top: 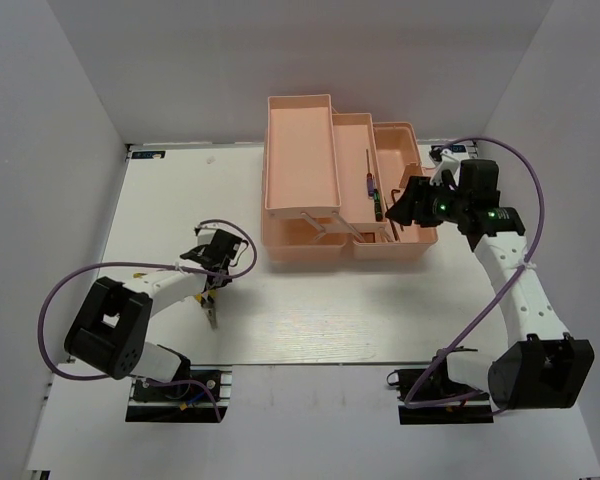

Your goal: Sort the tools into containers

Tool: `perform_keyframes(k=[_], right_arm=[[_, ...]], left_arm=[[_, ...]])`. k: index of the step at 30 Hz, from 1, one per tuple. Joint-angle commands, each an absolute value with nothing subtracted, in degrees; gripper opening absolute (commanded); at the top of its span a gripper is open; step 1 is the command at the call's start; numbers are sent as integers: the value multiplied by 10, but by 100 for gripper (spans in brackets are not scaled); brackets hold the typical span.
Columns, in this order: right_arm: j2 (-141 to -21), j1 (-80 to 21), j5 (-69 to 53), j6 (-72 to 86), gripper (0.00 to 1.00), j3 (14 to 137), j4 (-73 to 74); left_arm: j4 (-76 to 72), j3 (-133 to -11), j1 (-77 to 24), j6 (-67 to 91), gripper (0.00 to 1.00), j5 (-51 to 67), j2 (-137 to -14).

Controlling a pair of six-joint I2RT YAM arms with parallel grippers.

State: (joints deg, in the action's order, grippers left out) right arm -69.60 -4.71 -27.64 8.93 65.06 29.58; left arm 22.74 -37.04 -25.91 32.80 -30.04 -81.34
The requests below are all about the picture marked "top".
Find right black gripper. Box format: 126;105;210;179
385;176;469;228

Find blue handled screwdriver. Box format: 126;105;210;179
365;149;375;198

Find yellow needle-nose pliers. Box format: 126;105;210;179
195;288;218;330

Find pink plastic toolbox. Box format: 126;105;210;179
261;94;438;263

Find black green screwdriver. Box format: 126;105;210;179
372;189;384;222

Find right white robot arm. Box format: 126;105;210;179
387;159;594;410

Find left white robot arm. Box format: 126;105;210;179
64;228;246;399

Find right blue table label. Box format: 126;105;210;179
431;144;467;153

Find blue table label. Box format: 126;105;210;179
431;144;467;153
131;150;166;160

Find left blue table label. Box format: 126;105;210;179
131;150;166;160

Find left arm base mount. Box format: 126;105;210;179
125;366;233;424

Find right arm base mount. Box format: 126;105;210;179
386;368;494;426

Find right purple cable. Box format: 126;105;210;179
403;136;546;417

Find purple cable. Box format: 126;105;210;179
403;136;546;417
38;217;259;420

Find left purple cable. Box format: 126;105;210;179
38;217;259;420

